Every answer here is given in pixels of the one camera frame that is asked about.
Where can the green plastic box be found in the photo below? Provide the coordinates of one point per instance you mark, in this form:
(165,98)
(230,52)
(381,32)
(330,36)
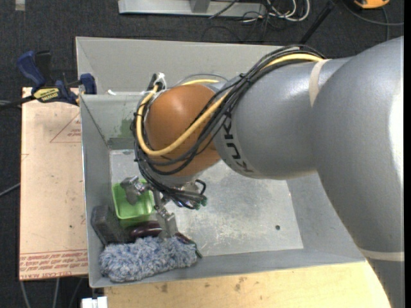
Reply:
(135,212)

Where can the grey metal bin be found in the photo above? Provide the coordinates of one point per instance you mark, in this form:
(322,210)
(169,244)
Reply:
(244,210)

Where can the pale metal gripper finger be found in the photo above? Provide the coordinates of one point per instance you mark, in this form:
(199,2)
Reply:
(169,225)
(131,188)

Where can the blue and white fluffy cloth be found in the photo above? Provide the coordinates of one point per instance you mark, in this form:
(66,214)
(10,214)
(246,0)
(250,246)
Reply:
(144,260)

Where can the brown cardboard board red print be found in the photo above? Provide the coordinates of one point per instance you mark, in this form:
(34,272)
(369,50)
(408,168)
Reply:
(51,178)

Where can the dark grey block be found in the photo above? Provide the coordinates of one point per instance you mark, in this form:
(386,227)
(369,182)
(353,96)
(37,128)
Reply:
(106,225)

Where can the dark purple toy aubergine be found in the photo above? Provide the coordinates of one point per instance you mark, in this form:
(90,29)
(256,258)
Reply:
(146,231)

